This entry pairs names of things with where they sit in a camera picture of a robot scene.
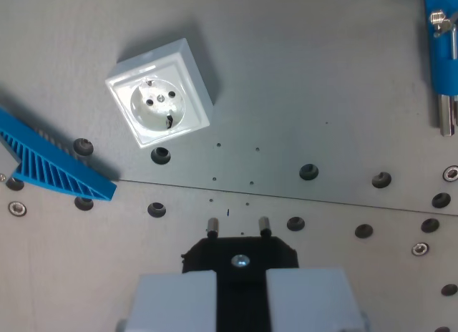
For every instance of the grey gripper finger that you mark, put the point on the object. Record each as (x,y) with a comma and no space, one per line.
(311,303)
(175,303)

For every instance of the black two-pin power plug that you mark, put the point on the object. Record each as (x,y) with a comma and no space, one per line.
(243,274)

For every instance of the silver hex socket screw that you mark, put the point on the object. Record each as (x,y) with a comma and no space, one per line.
(17,208)
(450,173)
(420,248)

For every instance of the blue ribbed plastic wedge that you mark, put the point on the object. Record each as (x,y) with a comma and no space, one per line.
(53,165)

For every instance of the grey metal block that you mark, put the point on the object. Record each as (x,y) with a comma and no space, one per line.
(8,158)

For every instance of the silver metal rod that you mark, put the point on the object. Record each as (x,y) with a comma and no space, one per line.
(447,113)

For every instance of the blue plastic holder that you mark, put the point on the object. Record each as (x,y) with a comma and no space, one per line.
(442,60)

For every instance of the white wall socket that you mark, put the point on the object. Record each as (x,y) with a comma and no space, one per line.
(161,99)

